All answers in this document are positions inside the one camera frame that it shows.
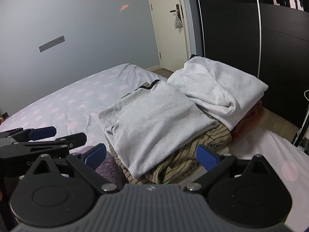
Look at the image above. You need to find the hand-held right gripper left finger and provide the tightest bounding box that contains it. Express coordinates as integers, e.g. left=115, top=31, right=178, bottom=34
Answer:
left=31, top=143, right=120, bottom=194

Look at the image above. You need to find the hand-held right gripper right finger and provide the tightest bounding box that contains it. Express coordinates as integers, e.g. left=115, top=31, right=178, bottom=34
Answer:
left=183, top=144, right=276, bottom=192

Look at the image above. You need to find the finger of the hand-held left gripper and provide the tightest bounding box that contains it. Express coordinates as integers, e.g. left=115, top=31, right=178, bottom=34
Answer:
left=0, top=133, right=87, bottom=153
left=0, top=126, right=57, bottom=142

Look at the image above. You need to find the light grey black-collared shirt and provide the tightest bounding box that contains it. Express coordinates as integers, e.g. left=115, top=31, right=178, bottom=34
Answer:
left=98, top=80, right=216, bottom=178

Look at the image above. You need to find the striped beige garment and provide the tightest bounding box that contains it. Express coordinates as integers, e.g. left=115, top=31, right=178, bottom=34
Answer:
left=106, top=82, right=233, bottom=184

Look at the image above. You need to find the polka dot bed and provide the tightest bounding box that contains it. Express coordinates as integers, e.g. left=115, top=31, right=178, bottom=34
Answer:
left=0, top=63, right=309, bottom=199

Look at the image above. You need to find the orange garment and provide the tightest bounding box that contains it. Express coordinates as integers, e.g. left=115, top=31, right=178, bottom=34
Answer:
left=231, top=99, right=266, bottom=141

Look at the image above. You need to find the folded white sweatshirt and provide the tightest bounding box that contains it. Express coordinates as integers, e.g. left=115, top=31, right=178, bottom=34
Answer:
left=167, top=54, right=269, bottom=131

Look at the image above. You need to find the cream door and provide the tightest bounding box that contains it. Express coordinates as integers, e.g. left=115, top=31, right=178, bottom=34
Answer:
left=144, top=0, right=192, bottom=72

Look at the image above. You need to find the black wardrobe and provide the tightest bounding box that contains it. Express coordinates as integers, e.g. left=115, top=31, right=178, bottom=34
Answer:
left=193, top=0, right=309, bottom=148

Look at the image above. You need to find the grey wall plate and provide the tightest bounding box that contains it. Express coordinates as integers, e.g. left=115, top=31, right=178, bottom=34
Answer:
left=39, top=36, right=65, bottom=53

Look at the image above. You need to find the white cable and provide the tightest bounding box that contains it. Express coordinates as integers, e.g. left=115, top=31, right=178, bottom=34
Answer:
left=293, top=93, right=309, bottom=148

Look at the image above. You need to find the black door handle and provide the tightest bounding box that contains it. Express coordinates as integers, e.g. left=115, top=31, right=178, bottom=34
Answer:
left=170, top=4, right=182, bottom=19

